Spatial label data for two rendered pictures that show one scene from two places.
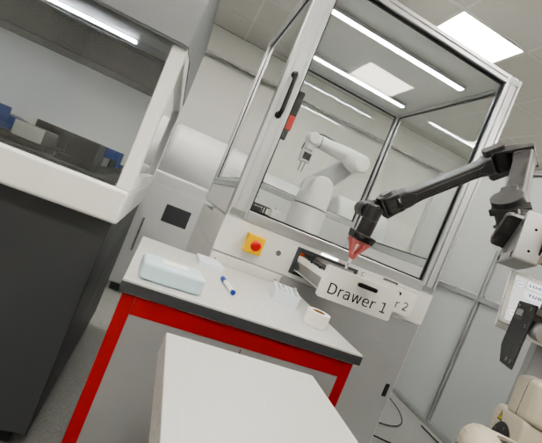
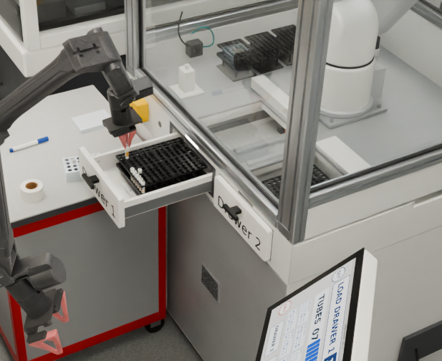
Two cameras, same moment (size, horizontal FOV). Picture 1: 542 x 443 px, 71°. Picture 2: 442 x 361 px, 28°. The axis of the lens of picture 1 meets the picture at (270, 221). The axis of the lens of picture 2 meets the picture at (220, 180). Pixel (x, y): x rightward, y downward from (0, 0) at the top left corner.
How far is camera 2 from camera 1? 3.08 m
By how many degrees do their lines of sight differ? 77
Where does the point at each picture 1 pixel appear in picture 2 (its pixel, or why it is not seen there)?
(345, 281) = (88, 169)
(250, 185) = (130, 40)
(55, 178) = (5, 39)
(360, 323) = (231, 245)
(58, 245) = not seen: hidden behind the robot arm
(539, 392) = not seen: outside the picture
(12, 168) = not seen: outside the picture
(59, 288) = not seen: hidden behind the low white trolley
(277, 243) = (157, 112)
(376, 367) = (256, 318)
